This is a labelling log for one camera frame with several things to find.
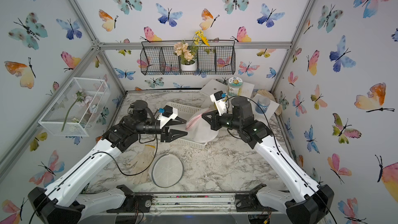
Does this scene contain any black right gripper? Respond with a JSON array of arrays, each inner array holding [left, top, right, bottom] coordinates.
[[202, 110, 244, 134]]

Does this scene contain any white mesh laundry bag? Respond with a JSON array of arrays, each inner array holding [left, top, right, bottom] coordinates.
[[151, 154, 184, 188]]

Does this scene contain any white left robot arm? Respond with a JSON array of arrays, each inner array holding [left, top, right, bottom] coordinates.
[[28, 100, 187, 224]]

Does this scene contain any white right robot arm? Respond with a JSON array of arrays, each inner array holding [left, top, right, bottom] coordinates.
[[202, 91, 334, 224]]

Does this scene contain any white perforated plastic basket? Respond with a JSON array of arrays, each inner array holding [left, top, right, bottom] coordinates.
[[166, 102, 209, 149]]

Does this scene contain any green lidded glass jar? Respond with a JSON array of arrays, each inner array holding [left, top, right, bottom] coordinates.
[[228, 76, 244, 97]]

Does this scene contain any beige work glove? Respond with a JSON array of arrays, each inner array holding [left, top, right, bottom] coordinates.
[[127, 145, 155, 185]]

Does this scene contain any blue granule jar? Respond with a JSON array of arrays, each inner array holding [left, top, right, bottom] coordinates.
[[256, 96, 271, 114]]

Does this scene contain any white tiered wooden shelf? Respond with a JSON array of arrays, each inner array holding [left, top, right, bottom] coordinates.
[[200, 79, 279, 119]]

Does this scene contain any beige woven fan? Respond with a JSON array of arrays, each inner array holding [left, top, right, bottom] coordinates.
[[257, 89, 283, 116]]

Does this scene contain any white pot with flowers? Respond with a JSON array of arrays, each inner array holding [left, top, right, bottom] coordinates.
[[173, 30, 210, 72]]

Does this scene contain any pink artificial rose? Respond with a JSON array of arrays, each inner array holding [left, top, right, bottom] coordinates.
[[61, 89, 93, 132]]

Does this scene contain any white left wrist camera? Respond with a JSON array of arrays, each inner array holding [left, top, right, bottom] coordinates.
[[157, 105, 178, 129]]

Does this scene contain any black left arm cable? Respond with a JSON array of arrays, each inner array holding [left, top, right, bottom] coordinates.
[[28, 105, 159, 224]]

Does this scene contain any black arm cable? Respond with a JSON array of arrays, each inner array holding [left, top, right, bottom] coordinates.
[[225, 95, 338, 224], [28, 105, 159, 224]]

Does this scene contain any black wire wall basket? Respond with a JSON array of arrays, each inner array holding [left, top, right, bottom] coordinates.
[[138, 40, 235, 78]]

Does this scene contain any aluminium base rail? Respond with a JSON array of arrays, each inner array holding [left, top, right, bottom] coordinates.
[[62, 191, 324, 217]]

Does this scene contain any white wire wall basket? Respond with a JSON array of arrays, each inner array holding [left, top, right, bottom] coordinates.
[[38, 77, 110, 137]]

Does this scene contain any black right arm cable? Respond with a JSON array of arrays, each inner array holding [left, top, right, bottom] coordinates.
[[225, 95, 338, 224]]

